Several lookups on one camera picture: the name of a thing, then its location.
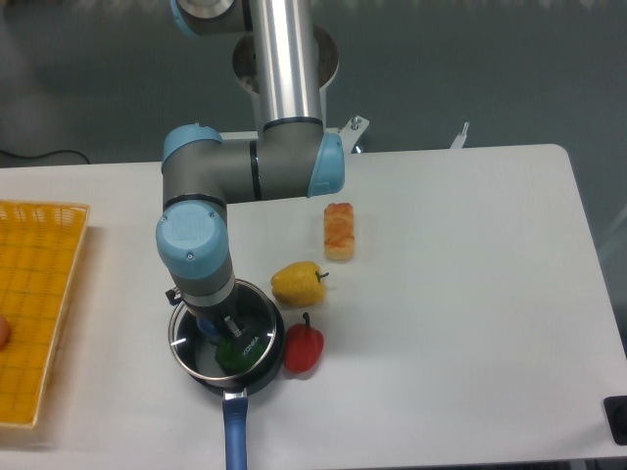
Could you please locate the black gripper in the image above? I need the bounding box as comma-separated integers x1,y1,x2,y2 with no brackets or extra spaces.
166,288,244,343

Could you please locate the glass pot lid blue knob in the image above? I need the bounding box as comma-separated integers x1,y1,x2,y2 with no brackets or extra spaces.
169,280,285,390

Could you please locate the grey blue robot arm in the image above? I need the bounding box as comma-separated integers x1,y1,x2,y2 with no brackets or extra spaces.
156,1,345,336

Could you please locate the green bell pepper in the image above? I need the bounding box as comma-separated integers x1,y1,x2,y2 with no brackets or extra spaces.
215,340,257,375

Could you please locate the yellow bell pepper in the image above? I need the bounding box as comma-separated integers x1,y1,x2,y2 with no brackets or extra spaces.
270,260,329,307

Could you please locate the red bell pepper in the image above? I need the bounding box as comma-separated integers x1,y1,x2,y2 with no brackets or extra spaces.
283,312,324,374

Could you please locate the orange bread loaf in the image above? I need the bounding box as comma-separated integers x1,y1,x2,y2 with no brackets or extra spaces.
323,203,355,261

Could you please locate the yellow woven basket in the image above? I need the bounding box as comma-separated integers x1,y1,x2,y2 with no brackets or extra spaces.
1,200,90,429

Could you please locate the orange round object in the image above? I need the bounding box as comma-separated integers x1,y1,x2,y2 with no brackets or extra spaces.
0,315,11,348

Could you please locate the black device at table edge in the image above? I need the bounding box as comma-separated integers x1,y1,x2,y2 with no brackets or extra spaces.
603,396,627,447

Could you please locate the dark pot blue handle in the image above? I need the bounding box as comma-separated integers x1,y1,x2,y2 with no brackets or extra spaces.
169,286,287,470

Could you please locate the black cable on floor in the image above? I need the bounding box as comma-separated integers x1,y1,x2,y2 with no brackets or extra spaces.
0,149,92,165

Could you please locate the white table bracket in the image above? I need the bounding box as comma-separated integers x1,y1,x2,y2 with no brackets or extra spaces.
450,121,469,150

